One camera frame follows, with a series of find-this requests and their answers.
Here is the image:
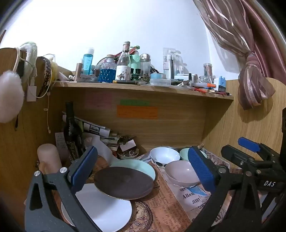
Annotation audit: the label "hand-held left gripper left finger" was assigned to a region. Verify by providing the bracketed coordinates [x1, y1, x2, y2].
[24, 146, 99, 232]

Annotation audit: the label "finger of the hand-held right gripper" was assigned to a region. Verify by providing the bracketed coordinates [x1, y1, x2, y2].
[238, 137, 282, 161]
[221, 145, 257, 172]

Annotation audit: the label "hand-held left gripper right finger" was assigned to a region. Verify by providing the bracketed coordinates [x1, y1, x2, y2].
[188, 146, 262, 232]

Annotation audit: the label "lilac bowl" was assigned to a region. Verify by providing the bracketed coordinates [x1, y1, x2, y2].
[165, 160, 201, 188]

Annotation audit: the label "mint green bowl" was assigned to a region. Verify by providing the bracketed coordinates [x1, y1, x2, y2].
[179, 148, 207, 161]

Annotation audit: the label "white bowl with black dots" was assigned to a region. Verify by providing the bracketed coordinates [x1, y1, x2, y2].
[149, 146, 181, 168]

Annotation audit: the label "dark brown plate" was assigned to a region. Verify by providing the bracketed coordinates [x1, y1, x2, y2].
[94, 166, 154, 200]

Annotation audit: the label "white plate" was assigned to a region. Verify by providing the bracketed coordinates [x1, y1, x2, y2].
[61, 183, 133, 232]

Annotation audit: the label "mint green plate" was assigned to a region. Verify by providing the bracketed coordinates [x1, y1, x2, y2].
[109, 159, 156, 181]

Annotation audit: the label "white paper sheet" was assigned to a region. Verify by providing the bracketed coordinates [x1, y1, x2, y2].
[90, 135, 119, 168]

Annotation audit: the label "car print newspaper sheet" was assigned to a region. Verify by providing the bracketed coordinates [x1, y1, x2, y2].
[143, 147, 233, 226]

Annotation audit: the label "dark wine bottle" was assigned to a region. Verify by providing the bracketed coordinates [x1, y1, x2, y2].
[63, 101, 84, 160]

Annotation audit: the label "white receipt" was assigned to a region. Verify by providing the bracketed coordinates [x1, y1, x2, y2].
[55, 132, 67, 157]

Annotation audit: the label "stack of folded papers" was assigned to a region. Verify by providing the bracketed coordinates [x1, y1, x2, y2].
[99, 133, 121, 152]

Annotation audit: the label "folded newspapers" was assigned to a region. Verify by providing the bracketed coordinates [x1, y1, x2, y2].
[63, 112, 111, 140]

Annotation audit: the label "small bowl of trinkets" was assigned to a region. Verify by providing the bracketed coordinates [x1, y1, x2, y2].
[118, 148, 139, 160]

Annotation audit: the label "white card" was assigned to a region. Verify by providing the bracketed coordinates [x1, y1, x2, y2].
[119, 139, 137, 152]

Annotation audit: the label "brown clock print mat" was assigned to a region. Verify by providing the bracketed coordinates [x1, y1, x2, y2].
[51, 154, 224, 232]

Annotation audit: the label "orange sticky note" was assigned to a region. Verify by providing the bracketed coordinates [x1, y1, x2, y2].
[117, 105, 158, 119]

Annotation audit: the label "green sticky note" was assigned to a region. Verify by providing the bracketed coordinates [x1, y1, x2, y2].
[120, 99, 150, 106]

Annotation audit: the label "black pen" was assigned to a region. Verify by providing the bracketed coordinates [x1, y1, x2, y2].
[113, 80, 140, 85]

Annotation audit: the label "brown cardboard tube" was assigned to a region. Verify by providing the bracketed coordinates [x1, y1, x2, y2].
[74, 63, 83, 82]

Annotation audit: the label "glass jar of blue beads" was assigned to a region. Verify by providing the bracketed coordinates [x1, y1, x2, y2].
[100, 55, 117, 83]

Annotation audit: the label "clear plastic box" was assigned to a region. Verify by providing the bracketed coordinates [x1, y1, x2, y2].
[149, 78, 171, 87]

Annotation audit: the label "striped mauve curtain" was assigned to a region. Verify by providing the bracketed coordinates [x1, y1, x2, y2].
[193, 0, 284, 111]

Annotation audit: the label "black lace headband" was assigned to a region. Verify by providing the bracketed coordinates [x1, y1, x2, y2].
[36, 56, 52, 98]

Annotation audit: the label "blue liquid bottle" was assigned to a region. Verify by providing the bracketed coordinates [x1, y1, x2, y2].
[83, 47, 95, 75]

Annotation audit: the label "white fluffy earmuffs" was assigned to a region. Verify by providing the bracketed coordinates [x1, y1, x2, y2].
[0, 41, 38, 123]

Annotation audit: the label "clear glass bottle with label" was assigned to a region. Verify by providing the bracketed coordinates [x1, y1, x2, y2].
[116, 41, 132, 81]

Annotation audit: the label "clear plastic package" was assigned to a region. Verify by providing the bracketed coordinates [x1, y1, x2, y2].
[163, 47, 188, 79]

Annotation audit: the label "mint pump bottle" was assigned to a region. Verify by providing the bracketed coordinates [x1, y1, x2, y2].
[130, 45, 141, 75]

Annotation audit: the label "glass jar with silver lid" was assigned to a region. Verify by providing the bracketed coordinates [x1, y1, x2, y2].
[140, 53, 152, 77]

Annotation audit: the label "white cable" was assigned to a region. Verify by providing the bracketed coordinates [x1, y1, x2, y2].
[43, 94, 52, 134]

